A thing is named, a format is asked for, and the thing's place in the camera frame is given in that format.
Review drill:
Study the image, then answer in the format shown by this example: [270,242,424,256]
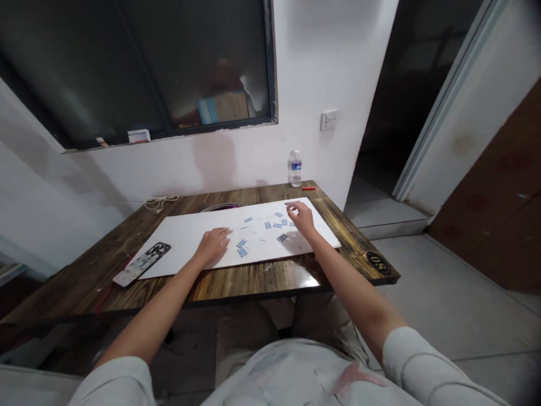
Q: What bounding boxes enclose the person's right hand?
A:
[283,201,317,237]

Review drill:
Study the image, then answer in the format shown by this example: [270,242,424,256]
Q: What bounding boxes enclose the person's left hand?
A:
[192,227,232,268]

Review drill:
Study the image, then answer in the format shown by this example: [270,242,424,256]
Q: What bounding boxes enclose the round table hole insert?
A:
[199,202,242,214]

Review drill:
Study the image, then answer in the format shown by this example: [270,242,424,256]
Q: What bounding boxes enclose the scattered blue striped cards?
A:
[234,210,296,259]

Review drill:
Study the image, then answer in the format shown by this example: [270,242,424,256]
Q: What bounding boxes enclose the white rectangular board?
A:
[138,197,342,280]

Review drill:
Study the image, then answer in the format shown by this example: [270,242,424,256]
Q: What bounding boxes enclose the clear plastic water bottle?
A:
[289,149,304,188]

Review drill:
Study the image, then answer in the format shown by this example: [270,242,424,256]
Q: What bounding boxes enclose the dark wooden table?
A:
[0,179,401,339]

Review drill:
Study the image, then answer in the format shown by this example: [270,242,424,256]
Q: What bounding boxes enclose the phone with patterned case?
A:
[112,241,172,288]

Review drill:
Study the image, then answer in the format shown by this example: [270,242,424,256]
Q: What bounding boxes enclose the black oval table badge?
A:
[366,250,391,272]

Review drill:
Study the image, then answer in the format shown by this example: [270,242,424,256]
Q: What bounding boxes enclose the person's legs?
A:
[249,292,383,371]

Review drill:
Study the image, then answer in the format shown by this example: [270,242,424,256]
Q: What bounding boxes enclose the person's body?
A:
[202,337,409,406]

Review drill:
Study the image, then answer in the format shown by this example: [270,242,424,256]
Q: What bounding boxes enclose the dark framed window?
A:
[0,0,280,154]

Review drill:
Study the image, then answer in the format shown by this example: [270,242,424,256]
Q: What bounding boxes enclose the brown wooden door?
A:
[424,76,541,297]

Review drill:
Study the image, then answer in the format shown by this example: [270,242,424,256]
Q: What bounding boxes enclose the white coiled cable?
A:
[144,194,180,214]

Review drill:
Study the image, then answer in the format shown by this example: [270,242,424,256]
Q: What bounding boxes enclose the white door frame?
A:
[391,0,541,217]

